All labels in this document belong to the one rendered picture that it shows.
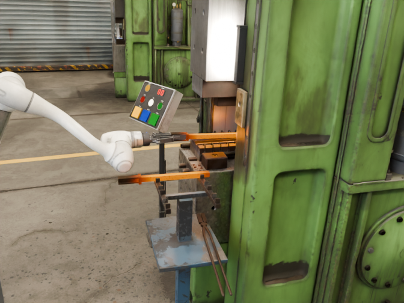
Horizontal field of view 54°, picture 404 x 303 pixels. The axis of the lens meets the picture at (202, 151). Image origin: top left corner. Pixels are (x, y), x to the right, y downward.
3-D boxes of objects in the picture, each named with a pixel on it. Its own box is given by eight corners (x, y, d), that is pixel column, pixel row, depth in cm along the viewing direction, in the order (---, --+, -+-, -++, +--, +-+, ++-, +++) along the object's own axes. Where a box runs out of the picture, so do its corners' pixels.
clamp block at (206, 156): (205, 170, 206) (206, 159, 204) (201, 163, 214) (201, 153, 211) (227, 168, 209) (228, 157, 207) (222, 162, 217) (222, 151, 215)
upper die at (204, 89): (201, 97, 204) (202, 79, 200) (191, 89, 222) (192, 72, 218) (276, 95, 216) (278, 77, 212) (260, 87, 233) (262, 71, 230)
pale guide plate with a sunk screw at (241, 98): (241, 127, 187) (243, 92, 181) (234, 122, 195) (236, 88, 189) (245, 127, 188) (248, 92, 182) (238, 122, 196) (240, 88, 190)
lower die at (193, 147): (199, 161, 217) (199, 146, 214) (190, 148, 235) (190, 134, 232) (269, 156, 229) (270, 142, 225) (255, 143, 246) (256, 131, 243)
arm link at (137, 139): (132, 151, 207) (143, 150, 208) (131, 134, 203) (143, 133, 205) (130, 145, 215) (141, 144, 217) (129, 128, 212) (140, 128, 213)
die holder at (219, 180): (193, 247, 219) (196, 173, 202) (177, 213, 252) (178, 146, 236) (284, 234, 234) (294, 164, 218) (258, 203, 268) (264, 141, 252)
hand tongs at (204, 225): (232, 296, 150) (232, 293, 149) (222, 297, 149) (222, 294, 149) (204, 214, 205) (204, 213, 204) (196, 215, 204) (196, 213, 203)
